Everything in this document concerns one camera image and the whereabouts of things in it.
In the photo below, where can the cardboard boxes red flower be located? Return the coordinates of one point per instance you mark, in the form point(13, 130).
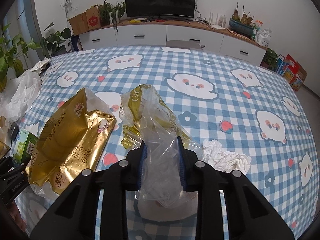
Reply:
point(86, 21)

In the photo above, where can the small gold package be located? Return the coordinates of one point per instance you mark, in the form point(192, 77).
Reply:
point(4, 136)

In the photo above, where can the clear plastic bag gold wrapper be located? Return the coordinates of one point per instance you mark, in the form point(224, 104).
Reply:
point(149, 123)

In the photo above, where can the small plant beside tv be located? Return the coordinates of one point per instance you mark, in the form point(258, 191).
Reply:
point(110, 14)

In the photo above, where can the black computer mouse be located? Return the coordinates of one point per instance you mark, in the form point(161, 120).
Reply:
point(13, 131)

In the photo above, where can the white tv cabinet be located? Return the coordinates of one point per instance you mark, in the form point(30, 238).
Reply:
point(159, 33)

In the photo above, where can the green white medicine box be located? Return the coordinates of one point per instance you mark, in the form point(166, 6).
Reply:
point(24, 147)

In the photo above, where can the green pothos plant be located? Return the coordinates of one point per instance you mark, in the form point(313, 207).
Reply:
point(11, 50)

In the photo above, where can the small floor plant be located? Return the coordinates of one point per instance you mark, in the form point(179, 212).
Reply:
point(270, 59)

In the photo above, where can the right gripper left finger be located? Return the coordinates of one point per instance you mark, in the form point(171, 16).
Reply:
point(90, 197)

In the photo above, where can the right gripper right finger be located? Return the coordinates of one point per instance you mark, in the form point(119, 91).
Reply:
point(249, 214)

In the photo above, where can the crumpled white tissue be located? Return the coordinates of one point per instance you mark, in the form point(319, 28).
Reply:
point(224, 161)

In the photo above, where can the white wifi router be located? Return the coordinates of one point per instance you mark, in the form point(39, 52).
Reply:
point(217, 21)

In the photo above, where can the left hand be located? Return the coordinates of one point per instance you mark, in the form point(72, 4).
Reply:
point(15, 215)

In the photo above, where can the white plastic bag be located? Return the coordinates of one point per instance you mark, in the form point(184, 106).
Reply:
point(19, 95)

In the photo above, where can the colourful boxes on floor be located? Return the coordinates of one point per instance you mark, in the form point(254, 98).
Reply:
point(291, 71)

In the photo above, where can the white bags on cabinet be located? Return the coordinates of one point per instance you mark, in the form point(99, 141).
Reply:
point(262, 36)

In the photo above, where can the large gold tissue package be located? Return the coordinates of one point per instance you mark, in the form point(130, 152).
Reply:
point(72, 140)

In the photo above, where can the blue checkered tablecloth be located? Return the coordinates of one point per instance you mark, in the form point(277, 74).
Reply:
point(248, 109)

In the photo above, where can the blue bonsai pot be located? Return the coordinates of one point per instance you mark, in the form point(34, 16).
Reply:
point(241, 22)

